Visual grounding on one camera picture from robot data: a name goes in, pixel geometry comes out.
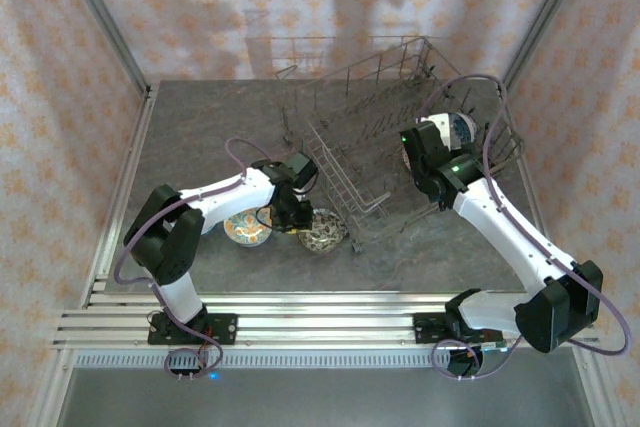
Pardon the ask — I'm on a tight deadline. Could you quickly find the brown lattice patterned bowl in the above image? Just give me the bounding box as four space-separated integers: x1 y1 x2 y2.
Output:
297 207 348 254

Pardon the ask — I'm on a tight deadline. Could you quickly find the orange blue floral bowl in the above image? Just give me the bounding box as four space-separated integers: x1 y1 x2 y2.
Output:
222 209 275 249

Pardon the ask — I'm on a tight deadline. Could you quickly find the blue white floral bowl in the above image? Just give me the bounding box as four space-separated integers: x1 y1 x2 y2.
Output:
446 112 477 152

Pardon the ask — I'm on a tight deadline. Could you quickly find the grey metal panel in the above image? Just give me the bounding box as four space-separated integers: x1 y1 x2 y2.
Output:
54 366 596 427

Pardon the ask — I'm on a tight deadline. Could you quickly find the grey wire dish rack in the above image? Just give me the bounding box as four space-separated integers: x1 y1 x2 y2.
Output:
274 35 526 254

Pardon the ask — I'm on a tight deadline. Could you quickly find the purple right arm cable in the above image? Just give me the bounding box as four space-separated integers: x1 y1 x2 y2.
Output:
417 74 632 382

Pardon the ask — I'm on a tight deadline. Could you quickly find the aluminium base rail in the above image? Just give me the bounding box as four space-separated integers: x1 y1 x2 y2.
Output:
49 290 601 351

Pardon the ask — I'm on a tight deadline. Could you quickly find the aluminium side rail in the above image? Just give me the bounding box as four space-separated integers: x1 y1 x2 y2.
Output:
503 85 571 308
79 84 160 311

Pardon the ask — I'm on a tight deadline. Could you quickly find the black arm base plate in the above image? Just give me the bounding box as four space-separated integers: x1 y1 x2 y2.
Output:
413 311 503 347
148 311 238 346

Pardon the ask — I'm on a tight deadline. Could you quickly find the grey slotted cable duct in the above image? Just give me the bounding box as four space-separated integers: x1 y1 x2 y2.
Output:
74 350 451 371

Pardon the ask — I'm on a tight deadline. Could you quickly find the aluminium frame post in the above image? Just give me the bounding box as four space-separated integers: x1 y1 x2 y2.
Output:
53 0 151 98
501 0 596 93

